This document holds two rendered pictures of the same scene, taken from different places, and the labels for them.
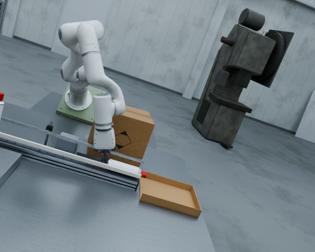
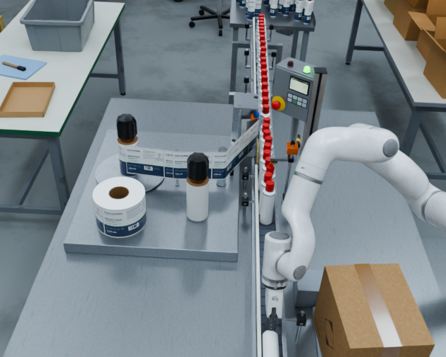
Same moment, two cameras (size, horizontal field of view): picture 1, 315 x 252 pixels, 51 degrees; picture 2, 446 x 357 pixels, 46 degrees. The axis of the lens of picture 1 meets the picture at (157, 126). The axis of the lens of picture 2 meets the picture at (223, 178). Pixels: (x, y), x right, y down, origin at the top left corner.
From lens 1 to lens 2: 1.90 m
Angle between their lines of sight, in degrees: 88
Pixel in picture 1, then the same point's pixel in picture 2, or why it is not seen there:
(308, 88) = not seen: outside the picture
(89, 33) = (308, 145)
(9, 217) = (132, 275)
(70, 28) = not seen: hidden behind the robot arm
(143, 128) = (342, 340)
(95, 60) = (292, 185)
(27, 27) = not seen: outside the picture
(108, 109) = (268, 258)
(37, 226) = (124, 296)
